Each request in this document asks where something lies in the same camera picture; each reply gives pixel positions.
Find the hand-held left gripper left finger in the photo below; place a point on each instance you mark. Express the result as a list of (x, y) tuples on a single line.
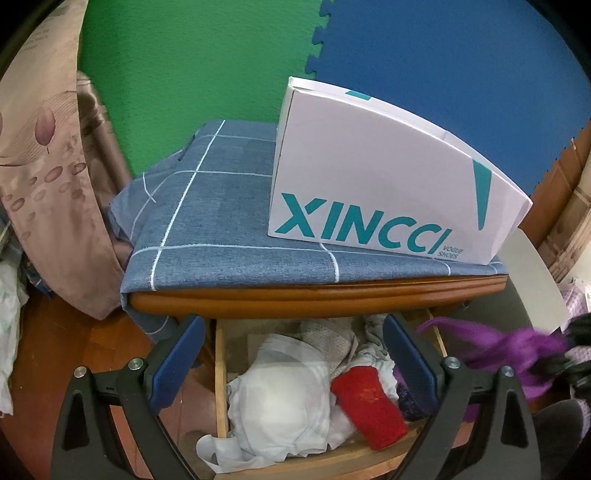
[(178, 355)]

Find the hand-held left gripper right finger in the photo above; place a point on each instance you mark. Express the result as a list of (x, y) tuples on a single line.
[(408, 364)]

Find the dark blue patterned underwear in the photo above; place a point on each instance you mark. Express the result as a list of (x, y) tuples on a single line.
[(408, 406)]

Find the wooden drawer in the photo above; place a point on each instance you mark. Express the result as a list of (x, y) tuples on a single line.
[(221, 369)]

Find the beige mesh underwear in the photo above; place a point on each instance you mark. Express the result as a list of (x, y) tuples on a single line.
[(323, 337)]

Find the white padded underwear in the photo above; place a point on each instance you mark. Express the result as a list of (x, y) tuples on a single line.
[(277, 397)]

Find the white shoe box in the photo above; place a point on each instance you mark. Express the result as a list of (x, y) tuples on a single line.
[(369, 161)]

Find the person's right forearm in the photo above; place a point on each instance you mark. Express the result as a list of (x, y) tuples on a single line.
[(508, 346)]

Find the lilac checked cloth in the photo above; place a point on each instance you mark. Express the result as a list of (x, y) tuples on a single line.
[(575, 297)]

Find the white board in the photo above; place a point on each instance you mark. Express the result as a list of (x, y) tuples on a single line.
[(531, 277)]

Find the person's dark trouser leg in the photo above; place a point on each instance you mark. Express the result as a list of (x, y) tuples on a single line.
[(563, 438)]

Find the wooden nightstand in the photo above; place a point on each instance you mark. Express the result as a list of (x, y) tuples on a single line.
[(277, 295)]

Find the cardboard box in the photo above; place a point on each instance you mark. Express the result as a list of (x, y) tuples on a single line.
[(568, 217)]

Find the blue checked cloth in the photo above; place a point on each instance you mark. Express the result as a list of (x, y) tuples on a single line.
[(207, 217)]

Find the white floral cloth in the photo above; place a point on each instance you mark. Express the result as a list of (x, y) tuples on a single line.
[(9, 332)]

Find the grey plaid cloth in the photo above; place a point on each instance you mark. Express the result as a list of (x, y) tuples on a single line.
[(23, 267)]

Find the pink floral curtain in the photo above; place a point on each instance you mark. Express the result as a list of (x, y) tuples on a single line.
[(46, 161)]

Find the brown satin cloth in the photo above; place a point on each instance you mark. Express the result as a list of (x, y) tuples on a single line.
[(99, 129)]

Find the green foam mat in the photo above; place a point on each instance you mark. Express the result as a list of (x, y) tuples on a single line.
[(184, 69)]

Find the blue foam mat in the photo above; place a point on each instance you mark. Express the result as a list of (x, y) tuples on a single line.
[(461, 55)]

